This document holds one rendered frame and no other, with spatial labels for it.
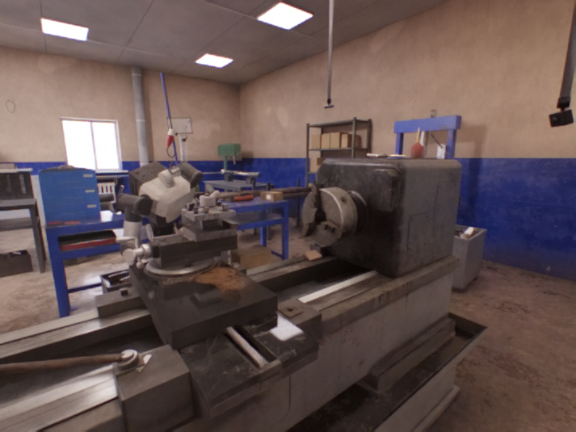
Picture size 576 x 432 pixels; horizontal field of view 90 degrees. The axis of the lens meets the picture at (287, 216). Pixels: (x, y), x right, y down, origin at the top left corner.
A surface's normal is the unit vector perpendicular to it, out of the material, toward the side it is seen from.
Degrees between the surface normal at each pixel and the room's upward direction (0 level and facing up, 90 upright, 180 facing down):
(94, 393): 0
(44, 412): 0
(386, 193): 90
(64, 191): 90
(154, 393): 90
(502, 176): 90
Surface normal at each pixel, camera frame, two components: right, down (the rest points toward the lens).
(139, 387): 0.00, -0.98
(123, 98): 0.61, 0.15
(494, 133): -0.79, 0.12
